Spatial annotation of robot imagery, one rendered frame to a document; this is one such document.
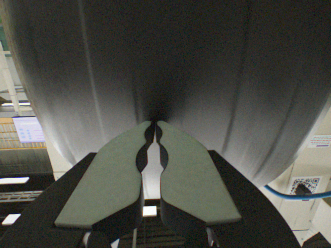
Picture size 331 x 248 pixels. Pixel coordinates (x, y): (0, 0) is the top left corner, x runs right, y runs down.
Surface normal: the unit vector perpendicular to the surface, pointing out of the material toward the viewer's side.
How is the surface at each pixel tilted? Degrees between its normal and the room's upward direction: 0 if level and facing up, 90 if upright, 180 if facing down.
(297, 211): 90
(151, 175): 65
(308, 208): 90
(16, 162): 90
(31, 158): 90
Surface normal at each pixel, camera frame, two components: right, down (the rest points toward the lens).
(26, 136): 0.08, 0.37
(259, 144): 0.03, 0.61
